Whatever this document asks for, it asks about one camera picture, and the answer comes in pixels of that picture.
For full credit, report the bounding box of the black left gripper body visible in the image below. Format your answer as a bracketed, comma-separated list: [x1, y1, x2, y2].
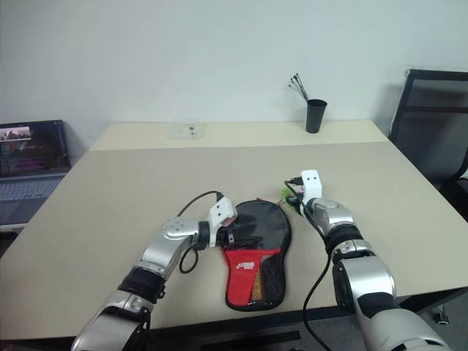
[215, 218, 243, 251]

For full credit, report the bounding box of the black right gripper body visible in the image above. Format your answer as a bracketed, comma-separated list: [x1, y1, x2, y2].
[287, 185, 304, 212]

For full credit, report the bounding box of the black cable tie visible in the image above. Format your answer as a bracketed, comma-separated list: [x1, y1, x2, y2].
[291, 75, 312, 102]
[294, 72, 312, 102]
[287, 78, 311, 102]
[288, 83, 311, 102]

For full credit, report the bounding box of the black red paddle case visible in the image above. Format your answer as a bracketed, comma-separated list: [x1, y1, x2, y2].
[220, 198, 294, 312]

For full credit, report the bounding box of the small green tag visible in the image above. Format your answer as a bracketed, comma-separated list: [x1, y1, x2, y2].
[279, 184, 300, 212]

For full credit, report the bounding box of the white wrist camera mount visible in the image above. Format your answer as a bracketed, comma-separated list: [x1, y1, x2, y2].
[207, 197, 235, 246]
[299, 168, 325, 217]

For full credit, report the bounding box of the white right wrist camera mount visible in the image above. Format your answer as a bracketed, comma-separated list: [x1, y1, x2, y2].
[299, 168, 325, 217]

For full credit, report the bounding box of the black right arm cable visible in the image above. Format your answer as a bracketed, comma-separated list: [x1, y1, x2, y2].
[284, 176, 344, 351]

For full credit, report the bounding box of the black plastic cup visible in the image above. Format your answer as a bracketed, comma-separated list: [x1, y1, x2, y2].
[305, 98, 328, 135]

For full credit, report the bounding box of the open grey laptop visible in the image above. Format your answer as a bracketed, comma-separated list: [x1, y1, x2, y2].
[0, 119, 72, 226]

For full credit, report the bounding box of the black mesh office chair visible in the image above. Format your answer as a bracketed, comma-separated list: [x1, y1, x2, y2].
[388, 68, 468, 221]

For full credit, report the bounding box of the black panel below table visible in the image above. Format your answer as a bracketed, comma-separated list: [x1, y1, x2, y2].
[144, 317, 332, 351]

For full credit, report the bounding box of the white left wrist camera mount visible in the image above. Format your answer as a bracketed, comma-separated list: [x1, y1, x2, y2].
[207, 197, 235, 246]

